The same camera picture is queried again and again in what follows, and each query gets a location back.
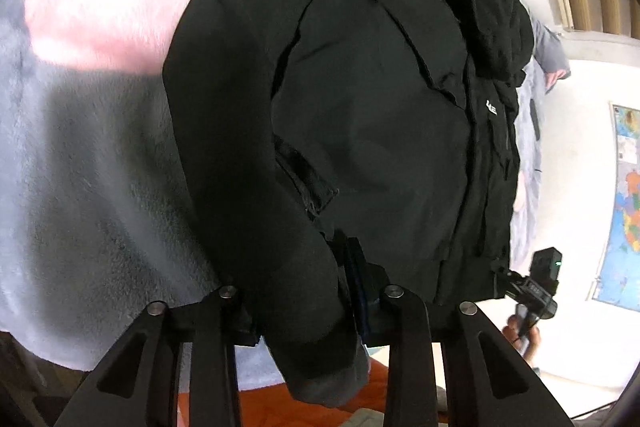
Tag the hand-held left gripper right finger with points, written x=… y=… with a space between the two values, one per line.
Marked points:
x=359 y=292

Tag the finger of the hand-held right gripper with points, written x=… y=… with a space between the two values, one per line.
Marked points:
x=507 y=282

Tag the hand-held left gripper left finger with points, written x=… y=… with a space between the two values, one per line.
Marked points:
x=220 y=322

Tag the black hooded jacket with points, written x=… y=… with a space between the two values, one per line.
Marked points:
x=375 y=132

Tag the person's right hand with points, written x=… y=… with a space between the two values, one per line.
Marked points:
x=530 y=347

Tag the orange bed sheet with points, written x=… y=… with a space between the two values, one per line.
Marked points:
x=280 y=409

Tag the grey floral blanket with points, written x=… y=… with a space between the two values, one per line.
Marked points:
x=75 y=182

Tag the wall map poster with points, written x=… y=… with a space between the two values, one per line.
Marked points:
x=622 y=217

